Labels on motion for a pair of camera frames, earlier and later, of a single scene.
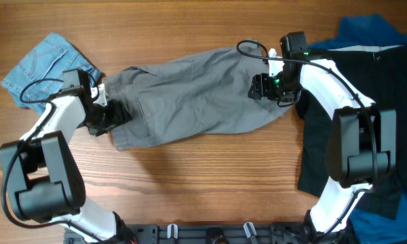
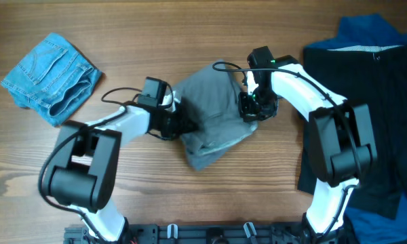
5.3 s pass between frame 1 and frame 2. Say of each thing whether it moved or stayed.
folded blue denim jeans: stayed
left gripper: moved
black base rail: stayed
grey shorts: moved
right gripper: moved
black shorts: stayed
